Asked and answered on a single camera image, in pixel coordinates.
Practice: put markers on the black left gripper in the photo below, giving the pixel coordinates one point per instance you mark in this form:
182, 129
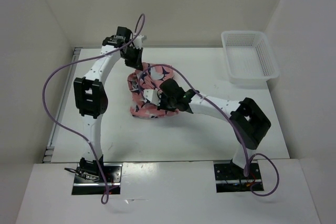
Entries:
137, 63

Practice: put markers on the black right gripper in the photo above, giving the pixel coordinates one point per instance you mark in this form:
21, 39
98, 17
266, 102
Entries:
161, 106

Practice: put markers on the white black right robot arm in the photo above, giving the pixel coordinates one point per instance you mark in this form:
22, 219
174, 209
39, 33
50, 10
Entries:
248, 121

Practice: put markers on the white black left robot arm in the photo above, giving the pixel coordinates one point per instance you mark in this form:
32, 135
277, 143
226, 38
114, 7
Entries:
91, 99

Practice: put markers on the white plastic laundry basket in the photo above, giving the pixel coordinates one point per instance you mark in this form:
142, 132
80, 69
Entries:
249, 57

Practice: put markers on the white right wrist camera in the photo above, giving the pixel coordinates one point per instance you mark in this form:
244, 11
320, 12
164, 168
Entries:
152, 96

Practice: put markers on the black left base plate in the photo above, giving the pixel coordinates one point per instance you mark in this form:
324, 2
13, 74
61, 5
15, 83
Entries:
84, 184

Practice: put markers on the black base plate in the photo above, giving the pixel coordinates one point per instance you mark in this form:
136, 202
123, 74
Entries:
229, 178
84, 184

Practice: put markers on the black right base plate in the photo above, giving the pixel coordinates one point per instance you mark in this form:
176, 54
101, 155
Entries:
229, 178

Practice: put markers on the aluminium table frame rail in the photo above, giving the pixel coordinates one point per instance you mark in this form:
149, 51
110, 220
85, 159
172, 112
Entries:
67, 72

